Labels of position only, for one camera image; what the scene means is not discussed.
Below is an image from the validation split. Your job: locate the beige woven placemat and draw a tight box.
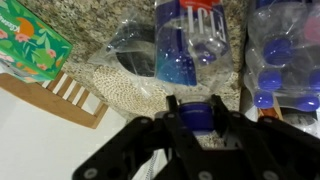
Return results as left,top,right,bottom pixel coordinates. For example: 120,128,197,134
92,64,175,118

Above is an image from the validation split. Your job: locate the shrink-wrapped pack of water bottles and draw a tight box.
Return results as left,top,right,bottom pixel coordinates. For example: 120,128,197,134
242,0,320,113

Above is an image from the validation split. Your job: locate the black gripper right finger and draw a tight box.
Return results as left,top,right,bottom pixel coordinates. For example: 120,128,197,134
209,94,320,180

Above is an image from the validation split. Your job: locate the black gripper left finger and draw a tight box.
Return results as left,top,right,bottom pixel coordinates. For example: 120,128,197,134
71,95,201,180

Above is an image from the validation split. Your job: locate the Fiji water bottle red flower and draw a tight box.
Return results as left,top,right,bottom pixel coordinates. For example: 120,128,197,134
153,0,235,134

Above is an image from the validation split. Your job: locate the clear crumpled plastic bag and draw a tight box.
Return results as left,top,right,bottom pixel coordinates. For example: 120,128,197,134
87,8,175,98

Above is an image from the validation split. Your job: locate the green floral tissue box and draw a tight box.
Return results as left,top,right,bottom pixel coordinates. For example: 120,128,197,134
0,0,74,84

